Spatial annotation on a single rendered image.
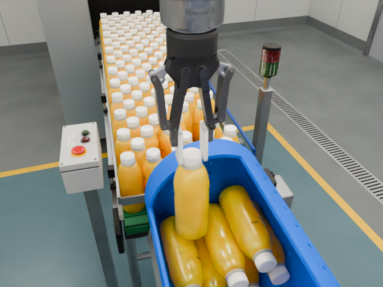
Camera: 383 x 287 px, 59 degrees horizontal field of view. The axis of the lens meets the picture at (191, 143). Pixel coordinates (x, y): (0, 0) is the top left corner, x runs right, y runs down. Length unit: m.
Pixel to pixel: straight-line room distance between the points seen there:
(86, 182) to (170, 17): 0.61
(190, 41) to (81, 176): 0.58
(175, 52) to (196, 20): 0.06
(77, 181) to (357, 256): 1.71
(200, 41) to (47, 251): 1.89
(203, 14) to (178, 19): 0.03
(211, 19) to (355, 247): 1.96
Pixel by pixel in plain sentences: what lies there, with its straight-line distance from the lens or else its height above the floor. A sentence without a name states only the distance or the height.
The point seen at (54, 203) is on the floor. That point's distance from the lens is 2.49.
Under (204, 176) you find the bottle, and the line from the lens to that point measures 0.63.
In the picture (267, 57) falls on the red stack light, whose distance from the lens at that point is 1.20.
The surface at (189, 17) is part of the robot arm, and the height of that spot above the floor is 1.53.
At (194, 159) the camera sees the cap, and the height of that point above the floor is 1.28.
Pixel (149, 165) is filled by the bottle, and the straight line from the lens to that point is 0.95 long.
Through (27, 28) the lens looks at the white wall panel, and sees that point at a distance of 4.99.
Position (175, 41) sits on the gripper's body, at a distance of 0.49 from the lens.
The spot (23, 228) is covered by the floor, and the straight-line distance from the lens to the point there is 2.41.
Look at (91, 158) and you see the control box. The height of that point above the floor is 1.10.
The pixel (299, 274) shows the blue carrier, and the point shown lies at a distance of 0.75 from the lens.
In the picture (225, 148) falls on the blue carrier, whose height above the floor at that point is 1.23.
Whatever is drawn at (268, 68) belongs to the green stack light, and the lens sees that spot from 1.21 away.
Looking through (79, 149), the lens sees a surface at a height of 1.11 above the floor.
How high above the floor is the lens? 1.65
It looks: 35 degrees down
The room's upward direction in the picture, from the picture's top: straight up
